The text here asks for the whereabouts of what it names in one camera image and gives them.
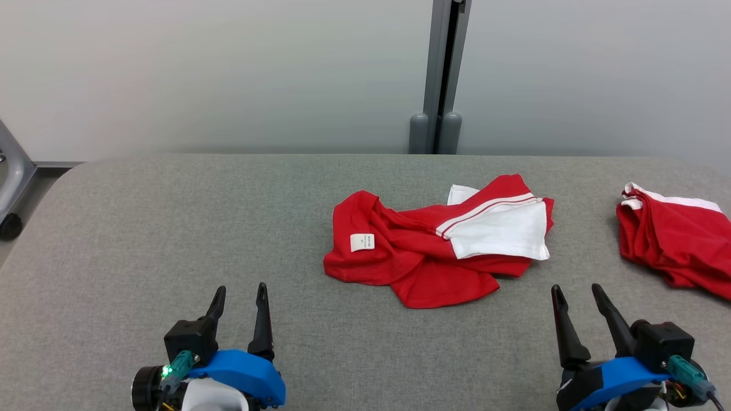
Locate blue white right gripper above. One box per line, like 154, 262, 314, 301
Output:
551, 283, 712, 411

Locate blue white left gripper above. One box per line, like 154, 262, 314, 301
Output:
131, 283, 287, 411

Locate red white shorts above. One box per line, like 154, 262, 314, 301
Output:
616, 182, 731, 301

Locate red white jersey shirt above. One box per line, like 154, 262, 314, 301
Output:
323, 174, 555, 309

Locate black caster wheel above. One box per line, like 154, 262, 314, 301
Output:
0, 213, 23, 241

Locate grey metal frame leg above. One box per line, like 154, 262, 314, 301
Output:
0, 119, 86, 220

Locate grey partition post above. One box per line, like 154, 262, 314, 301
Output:
408, 0, 473, 155

